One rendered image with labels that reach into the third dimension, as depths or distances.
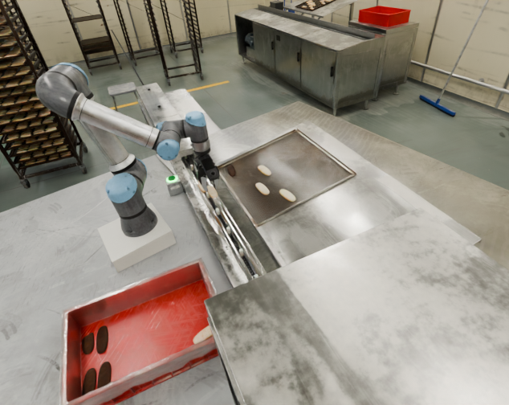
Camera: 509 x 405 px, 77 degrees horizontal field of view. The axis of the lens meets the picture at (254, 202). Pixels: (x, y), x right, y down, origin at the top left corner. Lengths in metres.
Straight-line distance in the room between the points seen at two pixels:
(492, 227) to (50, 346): 1.70
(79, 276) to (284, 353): 1.07
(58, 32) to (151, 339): 7.54
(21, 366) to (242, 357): 0.92
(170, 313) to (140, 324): 0.10
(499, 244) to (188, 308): 1.20
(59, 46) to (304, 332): 8.04
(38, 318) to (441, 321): 1.25
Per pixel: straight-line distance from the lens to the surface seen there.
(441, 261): 0.71
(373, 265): 0.66
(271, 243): 1.25
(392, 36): 4.54
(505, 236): 1.61
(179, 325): 1.17
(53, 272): 1.56
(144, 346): 1.17
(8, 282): 1.64
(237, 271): 1.20
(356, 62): 4.07
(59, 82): 1.24
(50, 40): 8.30
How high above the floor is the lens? 1.80
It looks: 40 degrees down
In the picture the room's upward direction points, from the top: 6 degrees counter-clockwise
